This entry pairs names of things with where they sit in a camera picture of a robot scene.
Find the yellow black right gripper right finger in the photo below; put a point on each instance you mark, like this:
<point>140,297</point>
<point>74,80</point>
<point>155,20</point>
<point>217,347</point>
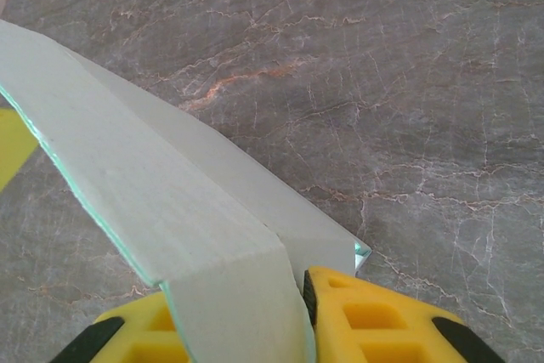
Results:
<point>382,329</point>

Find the light teal paper box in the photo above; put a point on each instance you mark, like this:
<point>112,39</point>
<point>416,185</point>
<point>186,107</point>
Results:
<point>127,146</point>

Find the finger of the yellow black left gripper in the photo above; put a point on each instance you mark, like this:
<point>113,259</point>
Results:
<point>15,146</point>

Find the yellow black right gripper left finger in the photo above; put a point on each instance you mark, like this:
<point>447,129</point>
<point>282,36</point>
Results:
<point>140,329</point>

